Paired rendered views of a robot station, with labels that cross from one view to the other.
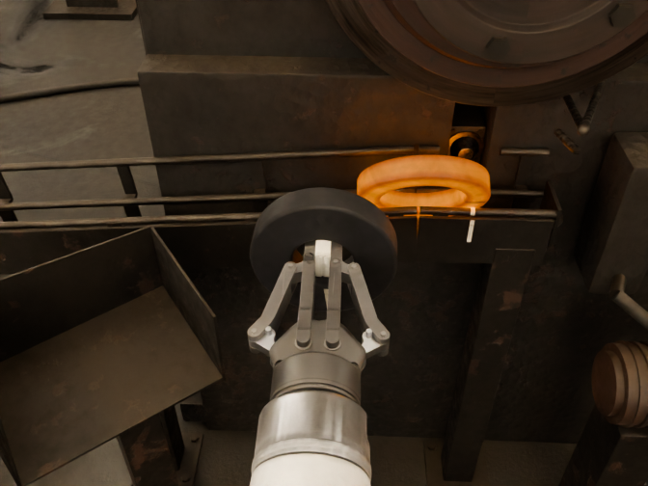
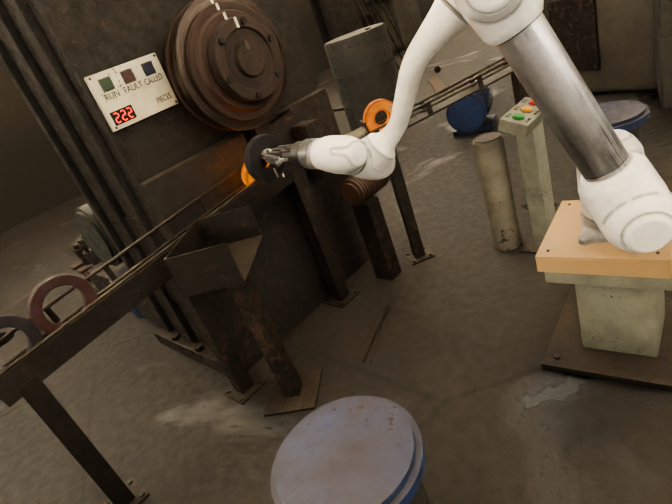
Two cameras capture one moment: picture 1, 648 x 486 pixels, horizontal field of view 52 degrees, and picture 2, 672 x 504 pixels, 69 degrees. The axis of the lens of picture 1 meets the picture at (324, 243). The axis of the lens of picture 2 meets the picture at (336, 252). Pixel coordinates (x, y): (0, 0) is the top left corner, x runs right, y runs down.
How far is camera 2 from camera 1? 124 cm
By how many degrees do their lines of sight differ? 37
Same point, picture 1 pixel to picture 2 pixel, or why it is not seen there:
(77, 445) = (246, 268)
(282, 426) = (306, 144)
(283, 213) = (252, 144)
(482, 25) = (252, 90)
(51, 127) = not seen: outside the picture
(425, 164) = not seen: hidden behind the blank
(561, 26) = (268, 83)
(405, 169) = not seen: hidden behind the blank
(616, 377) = (351, 185)
